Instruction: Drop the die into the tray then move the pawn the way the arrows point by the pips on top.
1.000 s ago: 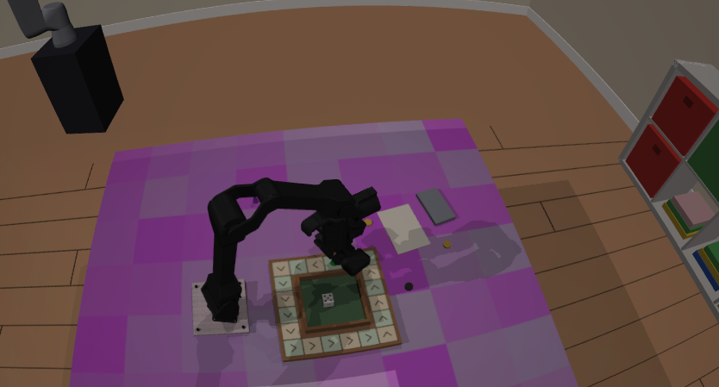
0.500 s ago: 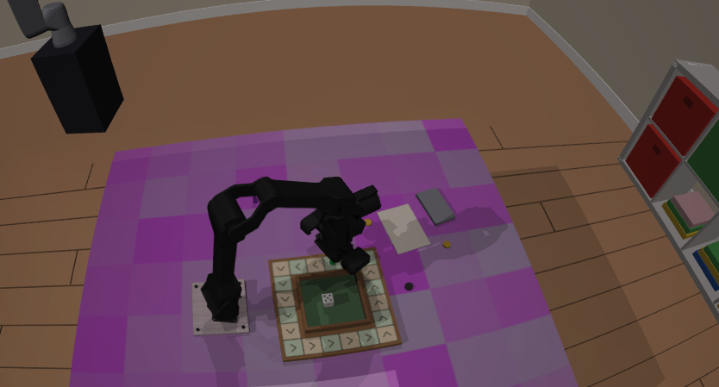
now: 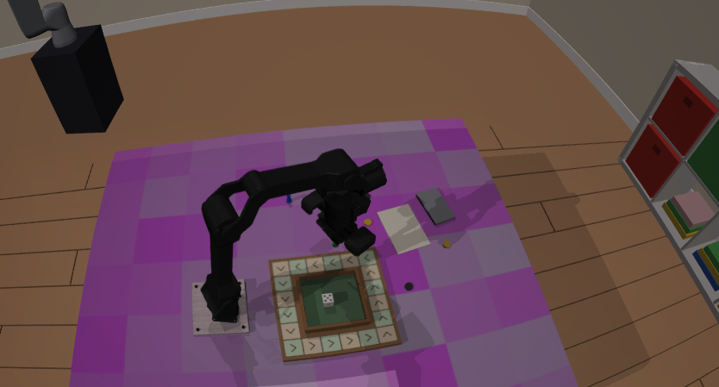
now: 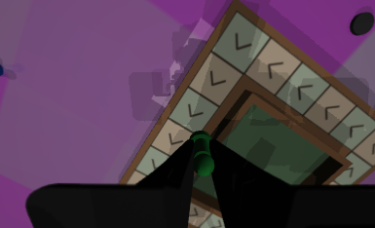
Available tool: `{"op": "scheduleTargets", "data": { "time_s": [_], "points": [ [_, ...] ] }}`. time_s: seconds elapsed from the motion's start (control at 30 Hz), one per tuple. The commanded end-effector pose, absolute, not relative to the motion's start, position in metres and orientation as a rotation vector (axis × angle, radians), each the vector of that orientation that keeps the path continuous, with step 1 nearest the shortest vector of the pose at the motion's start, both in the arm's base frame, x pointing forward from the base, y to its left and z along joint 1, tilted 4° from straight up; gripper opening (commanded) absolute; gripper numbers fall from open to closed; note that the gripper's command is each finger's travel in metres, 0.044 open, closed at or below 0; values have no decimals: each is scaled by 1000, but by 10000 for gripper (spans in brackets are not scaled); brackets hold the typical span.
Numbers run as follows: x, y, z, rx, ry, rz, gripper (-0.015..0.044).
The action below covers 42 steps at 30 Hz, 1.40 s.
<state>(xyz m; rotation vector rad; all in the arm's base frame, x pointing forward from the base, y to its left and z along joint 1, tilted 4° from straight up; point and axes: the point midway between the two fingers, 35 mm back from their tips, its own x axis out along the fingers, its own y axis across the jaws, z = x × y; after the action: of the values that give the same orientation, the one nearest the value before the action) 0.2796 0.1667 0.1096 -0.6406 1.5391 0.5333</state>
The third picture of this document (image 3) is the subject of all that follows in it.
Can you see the beige flat rectangular card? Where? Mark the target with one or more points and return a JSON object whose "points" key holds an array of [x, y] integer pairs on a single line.
{"points": [[403, 228]]}

